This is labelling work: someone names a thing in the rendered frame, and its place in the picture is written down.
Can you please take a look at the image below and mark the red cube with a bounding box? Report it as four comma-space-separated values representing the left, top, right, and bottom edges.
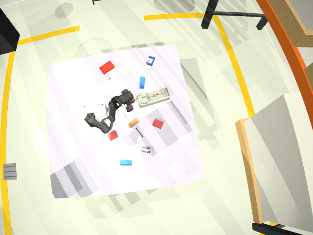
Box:
152, 119, 163, 129

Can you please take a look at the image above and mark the red rectangular block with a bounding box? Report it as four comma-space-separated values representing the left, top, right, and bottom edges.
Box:
107, 130, 118, 141
100, 61, 114, 75

